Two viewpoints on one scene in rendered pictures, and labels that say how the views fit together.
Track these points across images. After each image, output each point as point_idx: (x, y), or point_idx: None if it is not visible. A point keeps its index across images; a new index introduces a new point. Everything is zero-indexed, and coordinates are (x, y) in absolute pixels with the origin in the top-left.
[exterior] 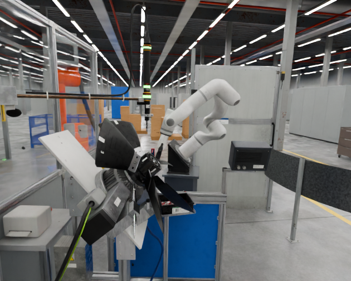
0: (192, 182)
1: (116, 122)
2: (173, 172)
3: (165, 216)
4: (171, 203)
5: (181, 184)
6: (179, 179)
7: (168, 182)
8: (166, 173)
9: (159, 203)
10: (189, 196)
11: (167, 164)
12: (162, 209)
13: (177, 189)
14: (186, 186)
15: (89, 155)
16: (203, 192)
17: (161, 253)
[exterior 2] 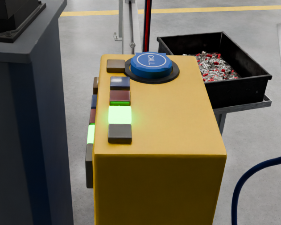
0: (58, 25)
1: None
2: (22, 26)
3: (264, 99)
4: (204, 77)
5: (49, 53)
6: (45, 40)
7: (34, 71)
8: (18, 44)
9: (226, 93)
10: (184, 35)
11: (6, 2)
12: (266, 85)
13: (47, 79)
14: (55, 49)
15: None
16: (126, 22)
17: (237, 197)
